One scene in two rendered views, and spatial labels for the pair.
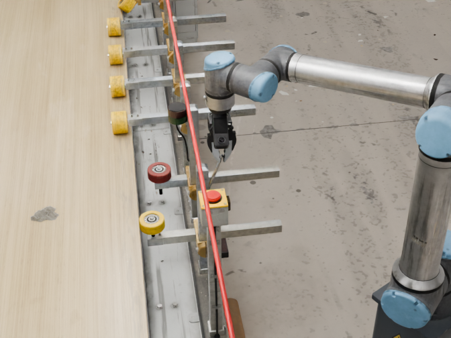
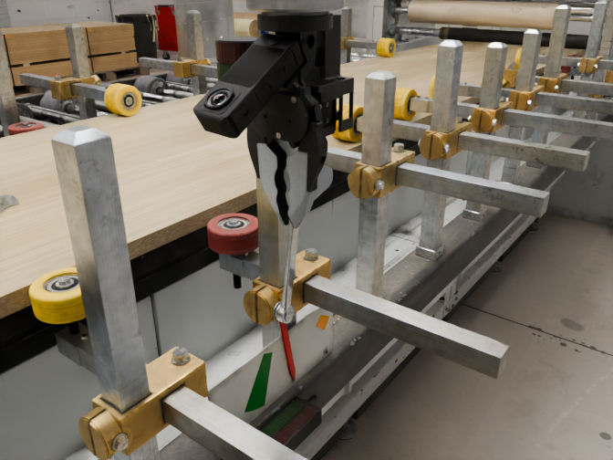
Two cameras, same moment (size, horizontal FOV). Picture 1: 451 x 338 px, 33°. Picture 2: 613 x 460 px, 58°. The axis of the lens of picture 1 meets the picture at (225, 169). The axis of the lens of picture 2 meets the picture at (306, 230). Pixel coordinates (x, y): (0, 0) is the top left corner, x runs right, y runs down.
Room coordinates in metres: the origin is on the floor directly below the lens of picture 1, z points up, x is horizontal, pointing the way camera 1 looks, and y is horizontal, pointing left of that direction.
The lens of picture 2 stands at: (1.55, -0.39, 1.25)
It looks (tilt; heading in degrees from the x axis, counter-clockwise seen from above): 25 degrees down; 45
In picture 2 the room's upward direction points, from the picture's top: straight up
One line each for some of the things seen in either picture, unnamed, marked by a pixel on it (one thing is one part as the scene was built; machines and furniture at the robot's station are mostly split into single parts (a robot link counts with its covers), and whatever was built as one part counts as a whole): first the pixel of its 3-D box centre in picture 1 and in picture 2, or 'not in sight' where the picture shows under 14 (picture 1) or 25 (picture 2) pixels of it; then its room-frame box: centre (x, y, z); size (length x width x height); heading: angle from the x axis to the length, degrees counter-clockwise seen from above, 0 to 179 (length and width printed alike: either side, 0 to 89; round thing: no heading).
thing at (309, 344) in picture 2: not in sight; (279, 368); (1.96, 0.07, 0.75); 0.26 x 0.01 x 0.10; 8
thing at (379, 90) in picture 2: (187, 138); (372, 218); (2.23, 0.14, 0.87); 0.04 x 0.04 x 0.48; 8
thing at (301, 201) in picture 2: (226, 146); (314, 183); (1.95, 0.00, 1.04); 0.06 x 0.03 x 0.09; 8
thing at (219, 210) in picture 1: (213, 208); not in sight; (1.48, 0.03, 1.18); 0.07 x 0.07 x 0.08; 8
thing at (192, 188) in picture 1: (194, 182); (286, 287); (2.01, 0.11, 0.85); 0.14 x 0.06 x 0.05; 8
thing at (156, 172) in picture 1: (160, 180); (235, 254); (2.01, 0.22, 0.85); 0.08 x 0.08 x 0.11
